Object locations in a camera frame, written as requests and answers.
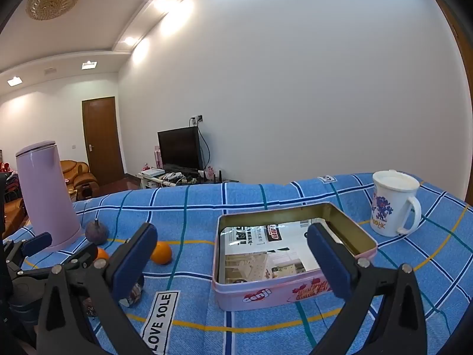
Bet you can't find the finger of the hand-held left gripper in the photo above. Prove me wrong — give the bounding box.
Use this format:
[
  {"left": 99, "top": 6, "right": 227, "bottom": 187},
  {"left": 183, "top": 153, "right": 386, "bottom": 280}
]
[
  {"left": 63, "top": 246, "right": 100, "bottom": 272},
  {"left": 3, "top": 232, "right": 52, "bottom": 272}
]

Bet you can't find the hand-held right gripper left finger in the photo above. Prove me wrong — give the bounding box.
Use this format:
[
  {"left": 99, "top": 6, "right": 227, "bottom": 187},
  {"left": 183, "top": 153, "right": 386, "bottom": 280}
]
[{"left": 35, "top": 223, "right": 158, "bottom": 355}]

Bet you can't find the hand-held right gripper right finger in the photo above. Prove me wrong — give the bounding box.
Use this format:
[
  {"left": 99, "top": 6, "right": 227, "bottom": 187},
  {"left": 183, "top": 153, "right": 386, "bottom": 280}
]
[{"left": 307, "top": 223, "right": 431, "bottom": 355}]

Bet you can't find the dark purple round fruit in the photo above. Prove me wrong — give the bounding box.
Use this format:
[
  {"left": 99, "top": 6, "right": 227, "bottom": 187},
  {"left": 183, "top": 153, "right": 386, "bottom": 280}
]
[{"left": 85, "top": 220, "right": 109, "bottom": 245}]

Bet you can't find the round foil-wrapped cake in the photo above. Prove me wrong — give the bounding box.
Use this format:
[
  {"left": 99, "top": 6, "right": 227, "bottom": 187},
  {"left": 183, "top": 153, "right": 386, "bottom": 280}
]
[{"left": 119, "top": 283, "right": 145, "bottom": 307}]

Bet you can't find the pink metal tin box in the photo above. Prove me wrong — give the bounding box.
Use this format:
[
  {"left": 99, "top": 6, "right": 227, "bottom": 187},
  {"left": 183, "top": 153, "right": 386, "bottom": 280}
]
[{"left": 212, "top": 202, "right": 378, "bottom": 310}]

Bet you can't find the brown leather sofa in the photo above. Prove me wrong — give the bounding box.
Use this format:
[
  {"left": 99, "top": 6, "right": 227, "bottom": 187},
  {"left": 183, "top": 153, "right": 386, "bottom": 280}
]
[{"left": 0, "top": 198, "right": 27, "bottom": 239}]

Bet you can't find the lilac tall kettle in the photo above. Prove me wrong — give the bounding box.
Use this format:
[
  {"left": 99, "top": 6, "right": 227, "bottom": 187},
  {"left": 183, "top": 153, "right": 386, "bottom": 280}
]
[{"left": 15, "top": 141, "right": 85, "bottom": 252}]

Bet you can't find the printed paper sheet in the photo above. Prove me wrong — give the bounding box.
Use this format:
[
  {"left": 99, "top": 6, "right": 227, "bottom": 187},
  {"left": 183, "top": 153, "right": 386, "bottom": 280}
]
[{"left": 221, "top": 220, "right": 322, "bottom": 283}]

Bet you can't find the orange leather armchair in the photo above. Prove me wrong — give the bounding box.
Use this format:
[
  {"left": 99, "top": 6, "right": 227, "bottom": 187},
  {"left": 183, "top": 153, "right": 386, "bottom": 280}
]
[{"left": 59, "top": 160, "right": 98, "bottom": 198}]

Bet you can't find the white mug with lid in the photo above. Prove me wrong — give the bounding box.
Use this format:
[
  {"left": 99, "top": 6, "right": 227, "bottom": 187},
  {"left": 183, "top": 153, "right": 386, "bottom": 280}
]
[{"left": 370, "top": 170, "right": 422, "bottom": 237}]

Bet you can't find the white television stand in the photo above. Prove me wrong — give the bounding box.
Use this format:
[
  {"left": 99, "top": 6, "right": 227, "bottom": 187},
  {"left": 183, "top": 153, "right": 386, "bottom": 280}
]
[{"left": 137, "top": 169, "right": 237, "bottom": 190}]

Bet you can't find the blue plaid blanket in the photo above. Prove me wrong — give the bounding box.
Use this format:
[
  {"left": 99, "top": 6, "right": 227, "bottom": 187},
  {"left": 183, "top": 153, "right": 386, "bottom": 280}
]
[{"left": 0, "top": 172, "right": 473, "bottom": 355}]

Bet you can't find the black router with antennas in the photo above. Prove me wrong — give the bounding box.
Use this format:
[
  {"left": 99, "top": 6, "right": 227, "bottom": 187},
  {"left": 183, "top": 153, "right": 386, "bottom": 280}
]
[{"left": 200, "top": 170, "right": 224, "bottom": 185}]

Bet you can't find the brown wooden door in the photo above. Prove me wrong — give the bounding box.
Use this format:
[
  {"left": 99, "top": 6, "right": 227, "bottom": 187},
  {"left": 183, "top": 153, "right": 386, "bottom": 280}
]
[{"left": 82, "top": 97, "right": 124, "bottom": 185}]

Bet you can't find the black flat television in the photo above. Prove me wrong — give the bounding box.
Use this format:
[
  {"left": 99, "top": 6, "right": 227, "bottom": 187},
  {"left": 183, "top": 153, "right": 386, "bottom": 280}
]
[{"left": 158, "top": 126, "right": 202, "bottom": 172}]

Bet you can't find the brown wooden wardrobe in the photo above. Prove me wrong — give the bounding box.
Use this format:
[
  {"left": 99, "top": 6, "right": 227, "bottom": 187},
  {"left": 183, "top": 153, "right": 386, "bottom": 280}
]
[{"left": 441, "top": 0, "right": 473, "bottom": 208}]

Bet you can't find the black power cable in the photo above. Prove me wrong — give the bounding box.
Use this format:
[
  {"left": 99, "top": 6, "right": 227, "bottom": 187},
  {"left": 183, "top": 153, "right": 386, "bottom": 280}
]
[{"left": 199, "top": 124, "right": 212, "bottom": 171}]

